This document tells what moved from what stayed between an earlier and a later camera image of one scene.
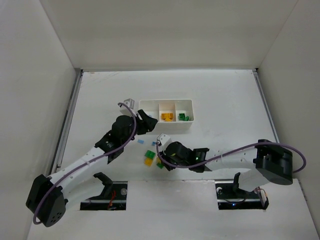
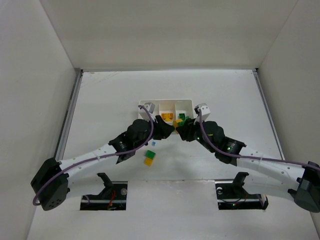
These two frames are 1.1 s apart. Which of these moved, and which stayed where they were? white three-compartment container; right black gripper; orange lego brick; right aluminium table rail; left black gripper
Moved: right black gripper; left black gripper
Stayed: white three-compartment container; orange lego brick; right aluminium table rail
